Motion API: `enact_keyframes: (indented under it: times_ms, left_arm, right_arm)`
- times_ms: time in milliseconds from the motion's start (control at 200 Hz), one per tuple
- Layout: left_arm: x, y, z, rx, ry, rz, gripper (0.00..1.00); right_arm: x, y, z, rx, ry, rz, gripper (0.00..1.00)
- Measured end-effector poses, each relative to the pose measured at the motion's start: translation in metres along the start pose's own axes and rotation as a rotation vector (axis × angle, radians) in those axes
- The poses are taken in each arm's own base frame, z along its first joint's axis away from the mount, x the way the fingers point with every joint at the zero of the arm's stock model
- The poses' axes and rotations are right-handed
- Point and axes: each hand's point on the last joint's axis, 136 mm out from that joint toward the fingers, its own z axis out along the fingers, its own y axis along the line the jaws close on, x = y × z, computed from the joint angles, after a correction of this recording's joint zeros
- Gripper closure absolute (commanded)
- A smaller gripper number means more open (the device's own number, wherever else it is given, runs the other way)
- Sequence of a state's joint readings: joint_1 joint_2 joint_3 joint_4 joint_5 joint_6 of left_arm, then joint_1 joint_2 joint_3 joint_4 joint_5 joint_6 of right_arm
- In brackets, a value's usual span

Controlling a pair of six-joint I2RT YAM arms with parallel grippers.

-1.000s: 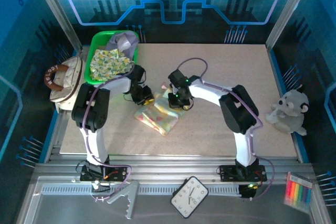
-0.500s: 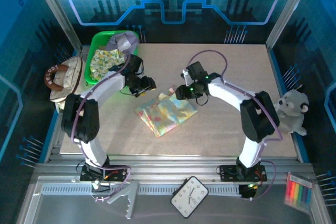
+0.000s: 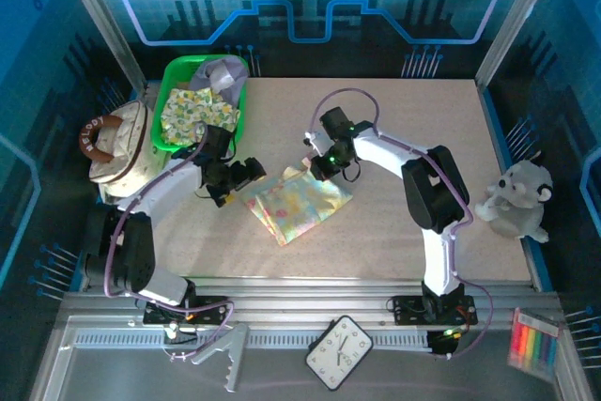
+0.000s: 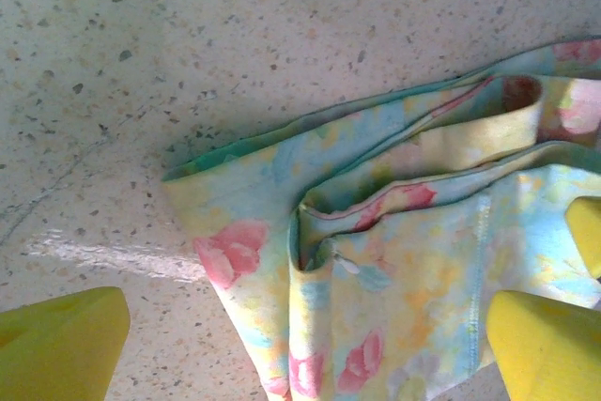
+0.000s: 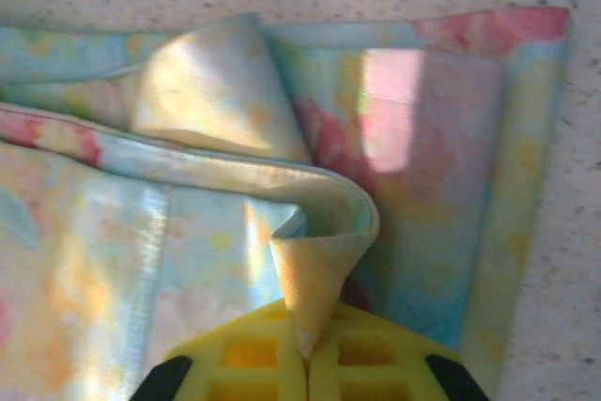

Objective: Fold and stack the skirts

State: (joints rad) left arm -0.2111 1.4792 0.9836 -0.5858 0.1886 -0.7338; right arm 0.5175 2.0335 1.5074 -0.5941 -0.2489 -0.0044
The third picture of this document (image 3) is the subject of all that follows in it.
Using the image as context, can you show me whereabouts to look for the pastel floral skirt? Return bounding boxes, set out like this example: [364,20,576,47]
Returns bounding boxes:
[243,164,354,247]

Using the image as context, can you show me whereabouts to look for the lemon print skirt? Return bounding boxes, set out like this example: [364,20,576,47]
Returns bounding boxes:
[159,85,241,147]

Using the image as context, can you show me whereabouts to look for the lavender skirt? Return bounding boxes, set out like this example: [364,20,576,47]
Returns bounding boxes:
[190,56,250,109]

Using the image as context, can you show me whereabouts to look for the green plastic basket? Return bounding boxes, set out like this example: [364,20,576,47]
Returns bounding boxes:
[149,55,250,156]

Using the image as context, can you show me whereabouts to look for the grey toothed plastic tool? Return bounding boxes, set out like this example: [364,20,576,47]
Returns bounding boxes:
[190,323,250,393]

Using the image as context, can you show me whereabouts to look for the black white analog clock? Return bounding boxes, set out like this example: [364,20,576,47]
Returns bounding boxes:
[304,315,375,393]

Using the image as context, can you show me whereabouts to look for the grey plush toy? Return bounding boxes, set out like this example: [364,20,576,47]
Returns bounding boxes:
[474,151,555,245]

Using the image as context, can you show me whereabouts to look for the black electronics box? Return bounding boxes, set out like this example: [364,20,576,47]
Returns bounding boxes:
[425,328,461,359]

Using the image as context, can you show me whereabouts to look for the rainbow marker pack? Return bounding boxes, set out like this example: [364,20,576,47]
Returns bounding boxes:
[506,307,562,382]

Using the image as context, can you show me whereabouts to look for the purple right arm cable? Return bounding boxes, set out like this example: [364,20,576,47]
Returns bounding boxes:
[304,87,494,361]

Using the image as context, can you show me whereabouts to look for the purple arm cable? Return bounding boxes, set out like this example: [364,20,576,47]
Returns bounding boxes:
[304,87,494,361]
[102,121,236,362]

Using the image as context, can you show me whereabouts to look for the quilted bag brown handle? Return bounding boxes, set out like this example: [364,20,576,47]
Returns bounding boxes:
[78,100,161,199]

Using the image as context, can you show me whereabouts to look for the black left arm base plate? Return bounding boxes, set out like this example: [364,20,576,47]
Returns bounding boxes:
[143,295,239,327]

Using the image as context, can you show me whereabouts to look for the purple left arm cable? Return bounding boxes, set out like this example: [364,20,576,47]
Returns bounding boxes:
[102,121,236,362]

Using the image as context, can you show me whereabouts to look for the aluminium frame rail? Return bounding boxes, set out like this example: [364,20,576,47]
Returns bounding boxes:
[60,276,564,350]

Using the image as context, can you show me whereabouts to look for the grey slotted cable duct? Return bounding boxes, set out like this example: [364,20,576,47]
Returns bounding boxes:
[74,331,431,349]

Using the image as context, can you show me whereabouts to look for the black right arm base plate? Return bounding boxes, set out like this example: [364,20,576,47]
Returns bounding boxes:
[392,295,478,327]

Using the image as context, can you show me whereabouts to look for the aluminium frame post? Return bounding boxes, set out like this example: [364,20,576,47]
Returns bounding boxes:
[474,0,568,90]
[54,0,147,92]

